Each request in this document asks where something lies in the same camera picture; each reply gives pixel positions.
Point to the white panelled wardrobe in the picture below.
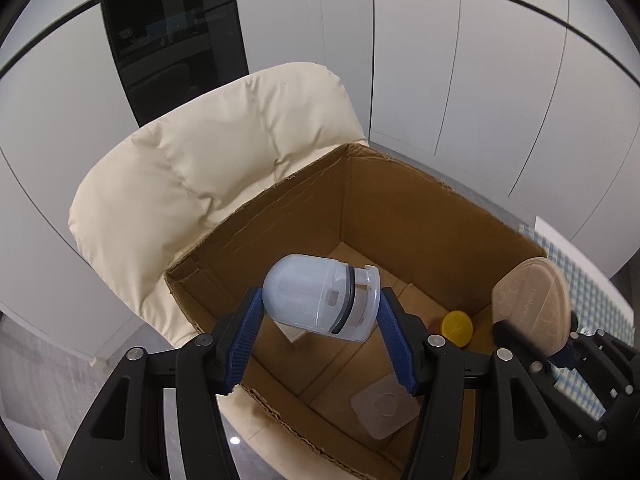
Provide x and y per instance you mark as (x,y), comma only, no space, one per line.
(450,85)

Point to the beige octagonal compact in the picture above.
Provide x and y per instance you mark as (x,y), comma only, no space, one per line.
(530,300)

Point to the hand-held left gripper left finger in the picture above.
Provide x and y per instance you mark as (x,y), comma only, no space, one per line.
(245,340)

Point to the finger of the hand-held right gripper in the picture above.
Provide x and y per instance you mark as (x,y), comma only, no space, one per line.
(564,354)
(520,345)

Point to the brown cardboard box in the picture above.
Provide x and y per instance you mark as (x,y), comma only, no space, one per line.
(400,220)

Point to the frosted white capsule container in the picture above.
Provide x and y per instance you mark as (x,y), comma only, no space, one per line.
(310,295)

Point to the dark glass door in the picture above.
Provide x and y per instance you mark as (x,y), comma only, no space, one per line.
(170,35)

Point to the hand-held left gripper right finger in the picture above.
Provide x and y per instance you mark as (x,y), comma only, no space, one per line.
(400,345)

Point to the cream padded chair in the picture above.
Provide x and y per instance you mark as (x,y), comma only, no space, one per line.
(200,150)

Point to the blue yellow checked tablecloth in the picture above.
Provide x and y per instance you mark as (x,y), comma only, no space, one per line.
(590,300)

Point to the red can with yellow lid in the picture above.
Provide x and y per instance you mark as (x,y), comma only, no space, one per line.
(457,327)

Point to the translucent plastic case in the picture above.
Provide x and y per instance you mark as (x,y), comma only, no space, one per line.
(385,407)

